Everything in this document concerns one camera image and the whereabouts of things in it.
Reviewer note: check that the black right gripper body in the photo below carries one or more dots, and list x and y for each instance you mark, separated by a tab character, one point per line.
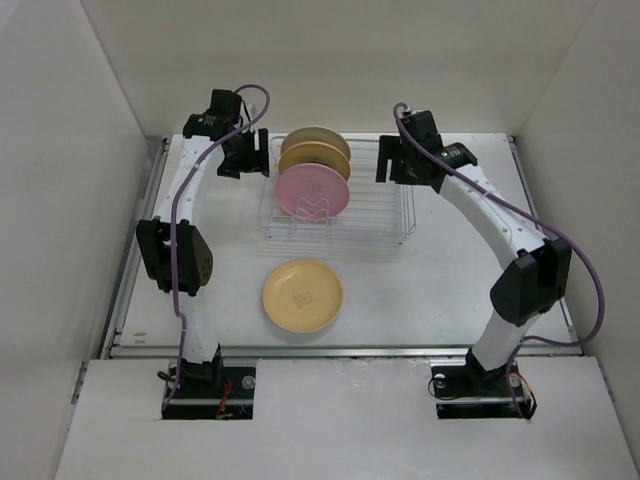
404	171

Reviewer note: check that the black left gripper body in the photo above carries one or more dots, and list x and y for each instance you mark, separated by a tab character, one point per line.
243	158

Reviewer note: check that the pink plate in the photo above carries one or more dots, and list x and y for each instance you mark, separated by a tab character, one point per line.
311	189

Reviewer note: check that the yellow plate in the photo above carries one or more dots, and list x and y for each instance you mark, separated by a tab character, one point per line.
303	296

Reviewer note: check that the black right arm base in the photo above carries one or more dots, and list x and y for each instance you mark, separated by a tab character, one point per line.
462	390

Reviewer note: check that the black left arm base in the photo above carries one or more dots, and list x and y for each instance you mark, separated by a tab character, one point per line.
210	391

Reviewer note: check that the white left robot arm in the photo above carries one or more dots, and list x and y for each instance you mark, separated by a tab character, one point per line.
221	141

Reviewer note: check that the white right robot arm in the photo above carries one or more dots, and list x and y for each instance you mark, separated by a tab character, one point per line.
534	268

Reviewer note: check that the large beige plate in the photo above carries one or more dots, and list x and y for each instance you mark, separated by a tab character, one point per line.
316	134

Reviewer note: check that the clear wire dish rack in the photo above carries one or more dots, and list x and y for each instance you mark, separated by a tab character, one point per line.
377	213

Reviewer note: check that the aluminium table rail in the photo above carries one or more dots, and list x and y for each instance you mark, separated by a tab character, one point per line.
144	201

